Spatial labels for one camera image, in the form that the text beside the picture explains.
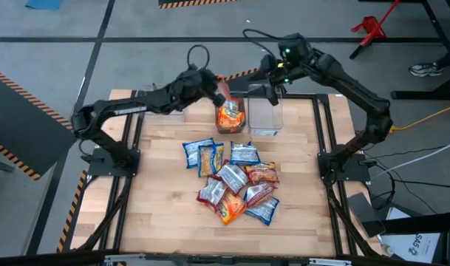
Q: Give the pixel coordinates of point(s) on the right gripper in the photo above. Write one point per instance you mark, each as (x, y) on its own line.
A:
(295, 51)

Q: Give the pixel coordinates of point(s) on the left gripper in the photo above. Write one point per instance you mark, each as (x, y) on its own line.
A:
(195, 86)

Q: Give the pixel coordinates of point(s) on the blue soy sauce ramen pack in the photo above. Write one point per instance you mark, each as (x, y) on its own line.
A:
(210, 160)
(263, 212)
(245, 153)
(193, 153)

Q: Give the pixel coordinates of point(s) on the red beef ramen pack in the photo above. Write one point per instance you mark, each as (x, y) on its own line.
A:
(211, 192)
(258, 194)
(263, 173)
(232, 177)

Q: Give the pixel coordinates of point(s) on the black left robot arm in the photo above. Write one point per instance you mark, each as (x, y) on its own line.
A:
(128, 108)

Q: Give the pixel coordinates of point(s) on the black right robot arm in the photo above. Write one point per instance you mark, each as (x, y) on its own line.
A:
(357, 92)

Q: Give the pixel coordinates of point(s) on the clear plastic bin with label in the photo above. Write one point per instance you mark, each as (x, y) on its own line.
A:
(265, 114)

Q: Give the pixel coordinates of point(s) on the red metal stand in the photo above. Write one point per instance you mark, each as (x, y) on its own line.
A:
(372, 27)

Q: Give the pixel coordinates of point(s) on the black metal floor stand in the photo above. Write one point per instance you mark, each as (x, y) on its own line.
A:
(413, 95)

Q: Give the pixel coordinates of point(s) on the person's shoe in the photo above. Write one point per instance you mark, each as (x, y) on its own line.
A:
(426, 69)

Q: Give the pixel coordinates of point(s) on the white paper sheet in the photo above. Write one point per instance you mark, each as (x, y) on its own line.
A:
(398, 214)

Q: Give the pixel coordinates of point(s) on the hazard tape strip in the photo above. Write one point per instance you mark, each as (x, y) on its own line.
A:
(71, 214)

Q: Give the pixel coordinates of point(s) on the blue floor mat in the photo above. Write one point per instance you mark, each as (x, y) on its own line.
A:
(43, 3)

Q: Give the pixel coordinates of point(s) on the large hazard-striped black floor mat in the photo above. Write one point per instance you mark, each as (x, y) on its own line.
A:
(17, 129)

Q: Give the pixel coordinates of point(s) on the white printed sheet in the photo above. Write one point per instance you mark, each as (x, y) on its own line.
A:
(405, 245)

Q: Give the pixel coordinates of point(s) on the black floor bar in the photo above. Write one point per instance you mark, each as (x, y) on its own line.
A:
(431, 223)

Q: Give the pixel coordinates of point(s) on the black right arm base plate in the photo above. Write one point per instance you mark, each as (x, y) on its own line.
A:
(357, 173)

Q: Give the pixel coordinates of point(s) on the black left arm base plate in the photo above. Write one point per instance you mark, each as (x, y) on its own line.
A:
(99, 168)

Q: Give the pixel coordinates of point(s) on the black camera mount beam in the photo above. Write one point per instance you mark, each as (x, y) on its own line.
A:
(224, 260)

